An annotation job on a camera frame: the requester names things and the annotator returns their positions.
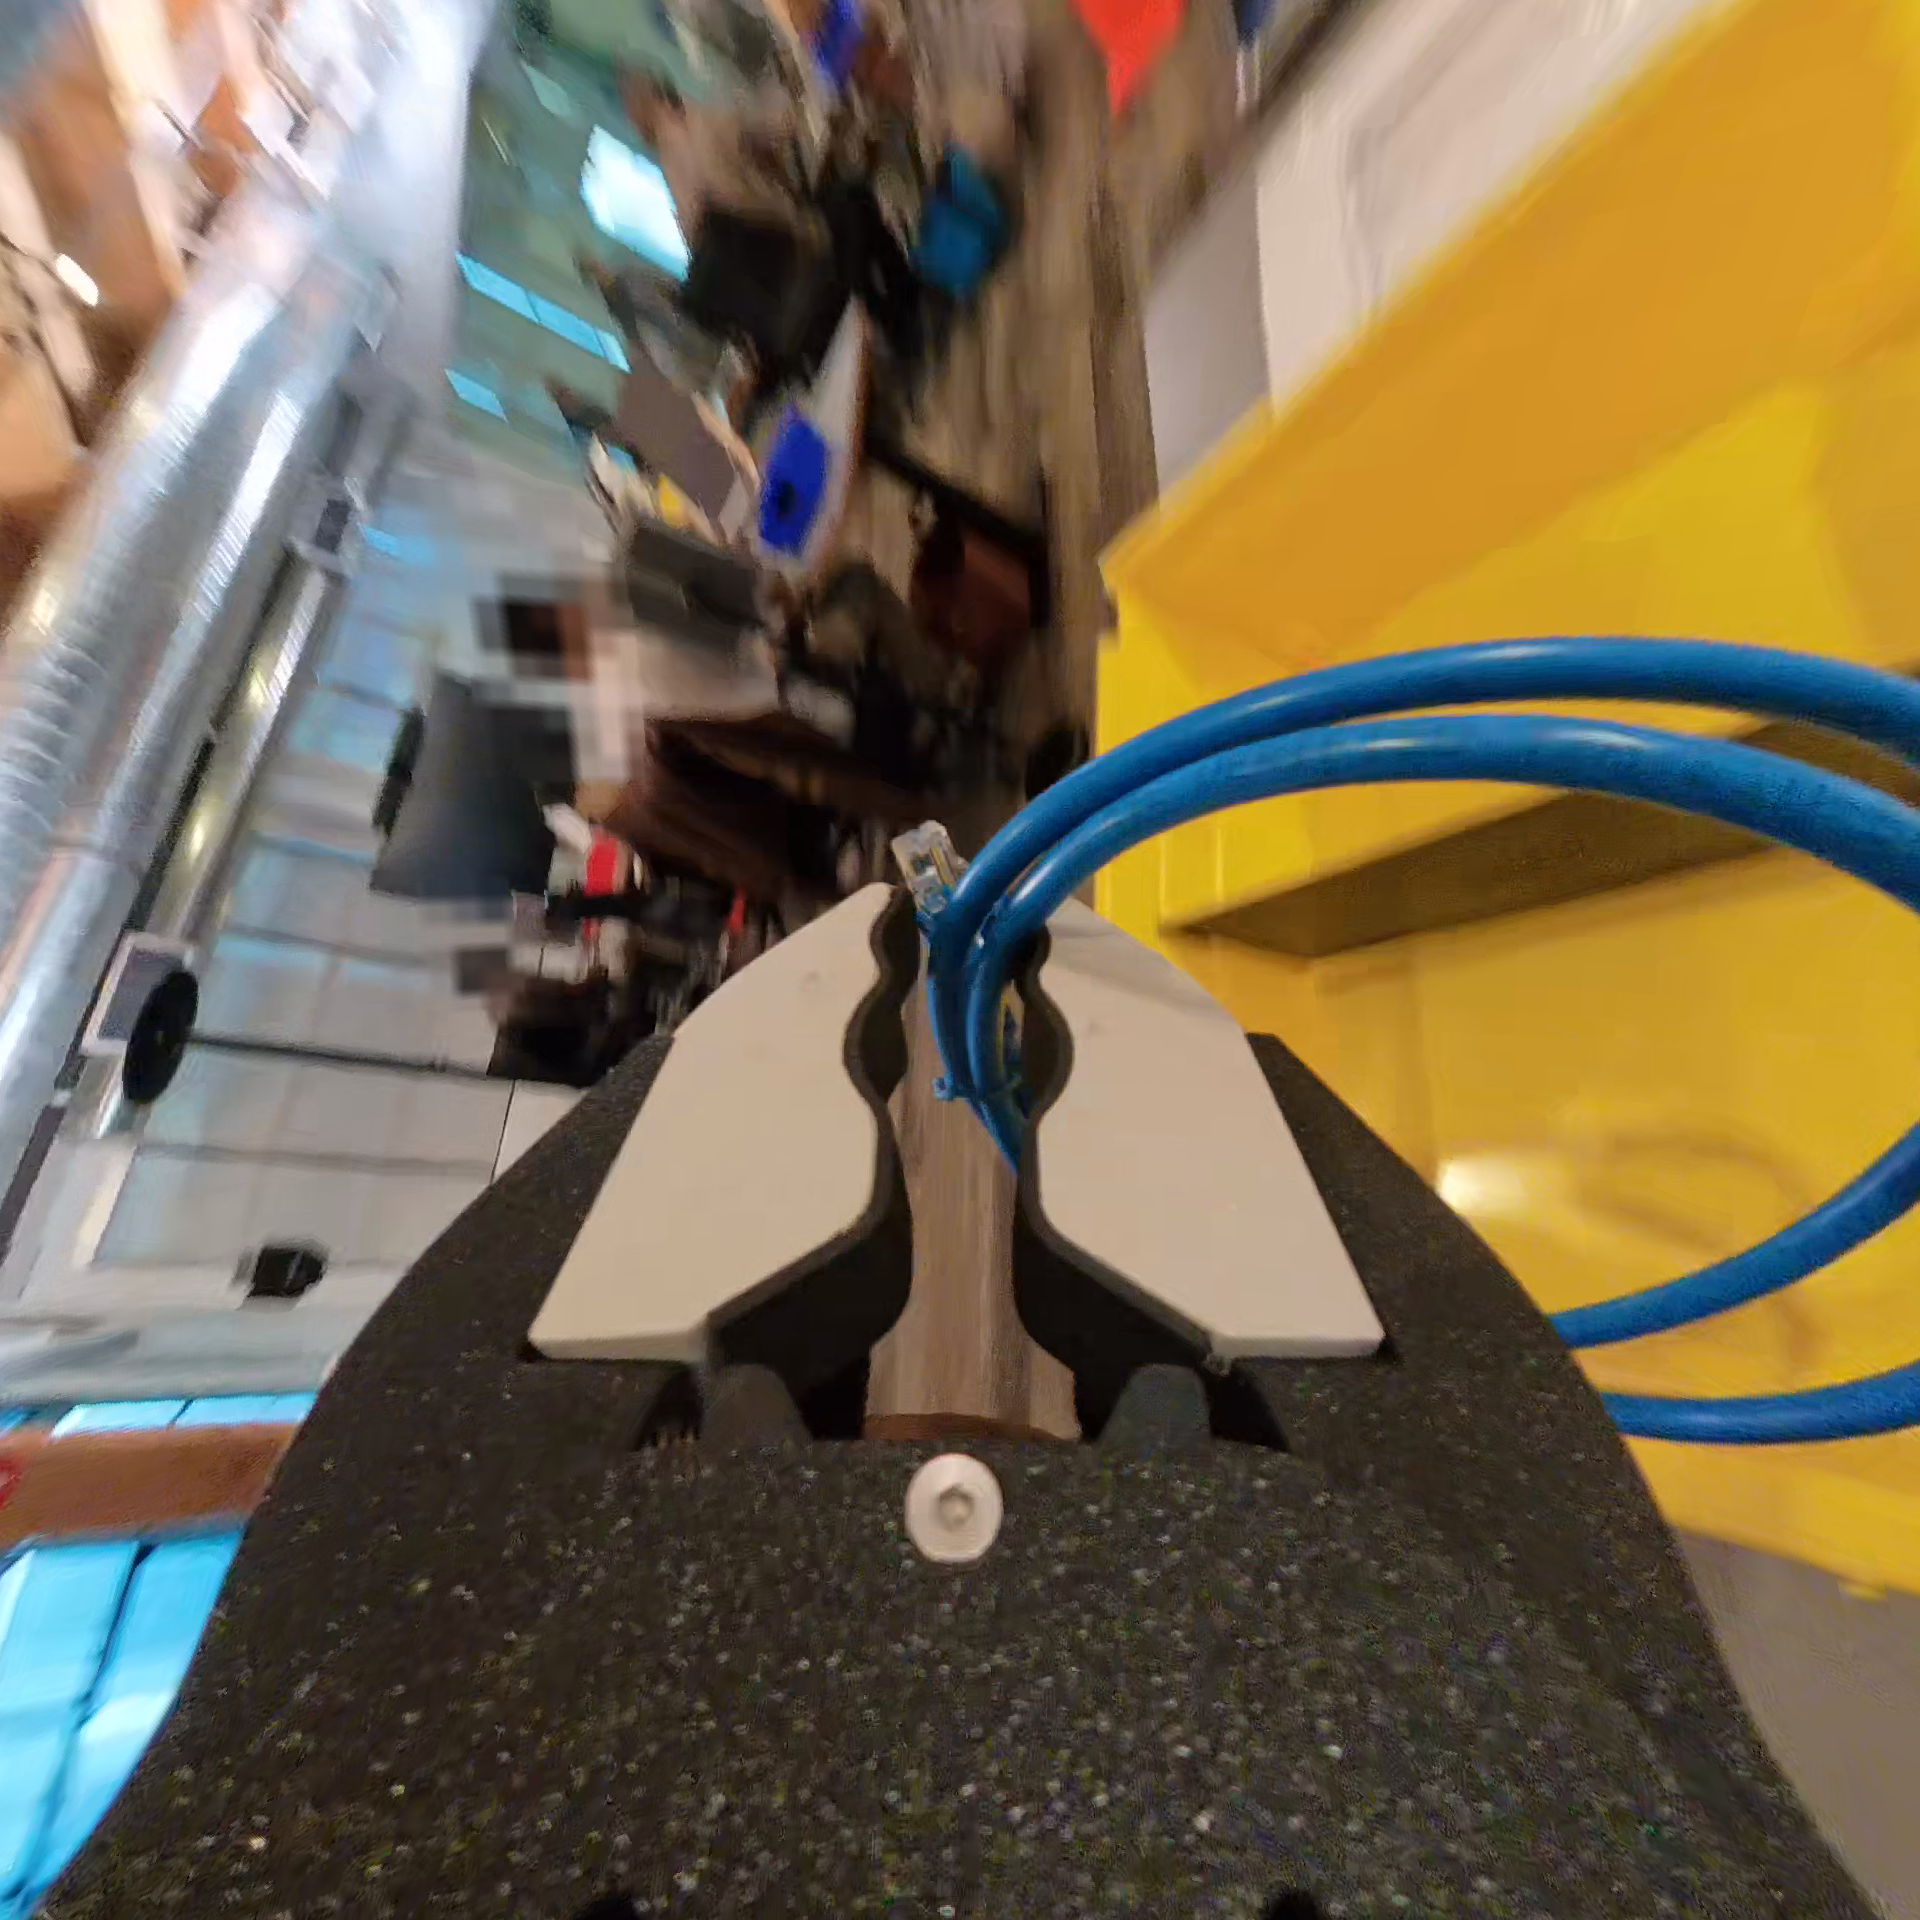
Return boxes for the large yellow plastic bin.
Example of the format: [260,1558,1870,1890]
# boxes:
[1094,0,1920,1596]

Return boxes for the small grey table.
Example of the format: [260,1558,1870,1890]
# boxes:
[733,299,879,571]

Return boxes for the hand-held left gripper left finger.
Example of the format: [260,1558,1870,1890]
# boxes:
[528,881,919,1440]

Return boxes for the blue plastic bin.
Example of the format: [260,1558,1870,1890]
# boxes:
[755,411,842,557]

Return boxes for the blue ethernet cable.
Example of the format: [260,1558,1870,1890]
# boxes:
[891,636,1920,1450]

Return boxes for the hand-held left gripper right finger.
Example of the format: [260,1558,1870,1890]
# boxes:
[1013,900,1387,1440]

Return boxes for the teal fabric bag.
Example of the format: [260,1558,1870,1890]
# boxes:
[912,149,1010,299]

